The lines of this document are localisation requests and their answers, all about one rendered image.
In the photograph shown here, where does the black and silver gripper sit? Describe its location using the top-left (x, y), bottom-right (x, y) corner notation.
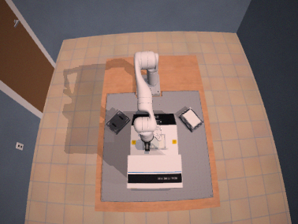
top-left (142, 139), bottom-right (153, 151)

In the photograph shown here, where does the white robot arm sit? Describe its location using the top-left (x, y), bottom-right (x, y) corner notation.
top-left (133, 51), bottom-right (162, 141)

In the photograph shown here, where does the black rectangular frame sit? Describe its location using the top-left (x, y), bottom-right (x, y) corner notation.
top-left (179, 108), bottom-right (203, 132)

